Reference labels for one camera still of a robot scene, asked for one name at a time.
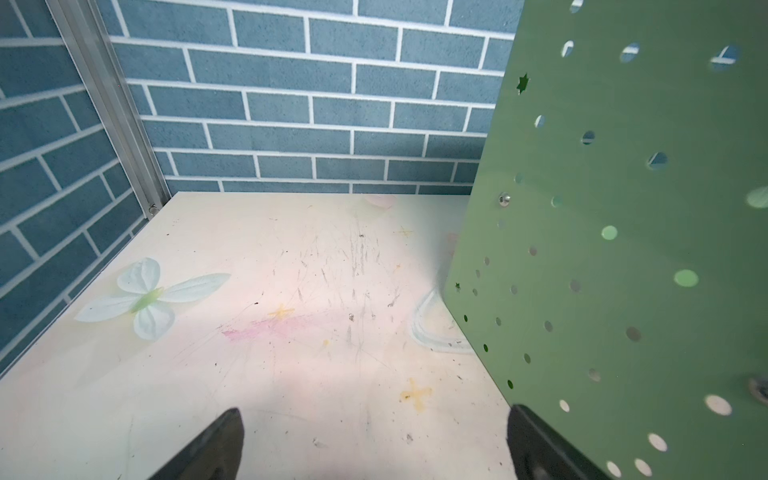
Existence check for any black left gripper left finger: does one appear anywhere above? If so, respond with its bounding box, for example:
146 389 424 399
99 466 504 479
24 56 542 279
150 408 245 480

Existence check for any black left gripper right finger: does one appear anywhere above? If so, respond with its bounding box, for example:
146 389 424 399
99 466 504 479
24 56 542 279
507 404 609 480

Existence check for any green wooden shelf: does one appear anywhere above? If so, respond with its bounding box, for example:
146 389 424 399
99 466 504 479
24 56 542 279
443 1 767 479

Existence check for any aluminium corner post left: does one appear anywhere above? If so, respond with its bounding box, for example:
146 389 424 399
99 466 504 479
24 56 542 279
46 0 171 220

